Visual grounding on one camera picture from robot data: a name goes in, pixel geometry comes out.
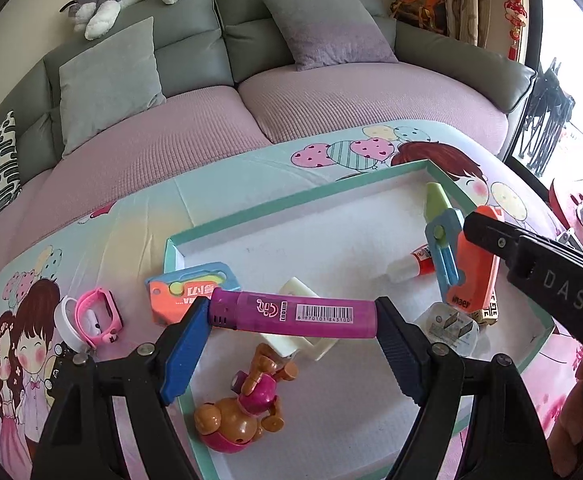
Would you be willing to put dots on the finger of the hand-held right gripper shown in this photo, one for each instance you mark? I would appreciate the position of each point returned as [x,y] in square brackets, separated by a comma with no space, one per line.
[491,237]

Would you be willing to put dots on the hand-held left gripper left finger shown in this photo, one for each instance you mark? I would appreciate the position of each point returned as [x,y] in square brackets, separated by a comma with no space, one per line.
[181,360]

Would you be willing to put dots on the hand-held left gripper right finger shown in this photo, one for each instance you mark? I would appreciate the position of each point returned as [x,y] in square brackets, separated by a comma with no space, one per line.
[401,355]

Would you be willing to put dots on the orange and blue utility knife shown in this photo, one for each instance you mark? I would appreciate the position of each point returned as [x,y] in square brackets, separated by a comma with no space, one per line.
[471,275]
[181,305]

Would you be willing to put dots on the white charger plug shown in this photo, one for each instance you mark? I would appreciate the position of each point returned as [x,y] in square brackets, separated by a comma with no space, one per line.
[446,332]

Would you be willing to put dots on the brown and pink bear toy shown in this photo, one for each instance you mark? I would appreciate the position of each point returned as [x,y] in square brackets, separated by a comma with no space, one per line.
[231,420]

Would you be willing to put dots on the purple lighter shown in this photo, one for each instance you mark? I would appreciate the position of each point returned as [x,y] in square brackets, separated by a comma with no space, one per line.
[296,312]

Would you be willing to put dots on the white tray with teal rim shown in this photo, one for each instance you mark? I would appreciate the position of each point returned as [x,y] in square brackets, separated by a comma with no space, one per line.
[321,240]

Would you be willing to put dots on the blue and green toy knife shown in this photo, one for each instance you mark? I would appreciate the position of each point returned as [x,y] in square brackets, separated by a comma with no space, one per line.
[444,245]

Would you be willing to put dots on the red and white glue stick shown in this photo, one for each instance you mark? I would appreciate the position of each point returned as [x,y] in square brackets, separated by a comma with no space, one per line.
[421,260]

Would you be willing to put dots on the small patterned block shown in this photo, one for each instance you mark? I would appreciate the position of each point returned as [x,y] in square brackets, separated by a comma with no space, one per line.
[489,312]

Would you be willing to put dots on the pink kids smart watch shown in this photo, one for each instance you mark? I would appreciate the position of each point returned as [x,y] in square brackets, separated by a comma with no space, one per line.
[101,305]

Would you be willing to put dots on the white eraser block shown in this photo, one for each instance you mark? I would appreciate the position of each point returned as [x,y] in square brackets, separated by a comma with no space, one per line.
[291,346]

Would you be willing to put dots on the black toy car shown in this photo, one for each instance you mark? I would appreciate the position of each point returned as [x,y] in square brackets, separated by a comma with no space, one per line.
[57,367]

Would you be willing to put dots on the black folding rack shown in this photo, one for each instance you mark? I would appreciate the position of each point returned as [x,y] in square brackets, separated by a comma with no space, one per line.
[546,120]

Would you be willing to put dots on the printed cartoon blanket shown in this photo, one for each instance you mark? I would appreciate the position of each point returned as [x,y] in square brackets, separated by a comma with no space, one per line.
[136,220]

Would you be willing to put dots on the red hanging decoration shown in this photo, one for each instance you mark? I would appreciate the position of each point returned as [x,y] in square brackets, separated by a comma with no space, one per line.
[516,10]

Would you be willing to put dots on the beige patterned curtain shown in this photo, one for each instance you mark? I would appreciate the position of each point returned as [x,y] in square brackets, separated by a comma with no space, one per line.
[466,5]

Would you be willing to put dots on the grey sofa with pink cover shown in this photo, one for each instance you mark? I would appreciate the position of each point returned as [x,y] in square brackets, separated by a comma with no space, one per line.
[186,125]

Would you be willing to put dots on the orange and black bag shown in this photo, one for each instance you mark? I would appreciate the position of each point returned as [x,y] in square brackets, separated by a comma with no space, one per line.
[421,2]

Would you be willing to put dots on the purple grey cushion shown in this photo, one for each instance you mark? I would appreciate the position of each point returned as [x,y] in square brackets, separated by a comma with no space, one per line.
[321,30]

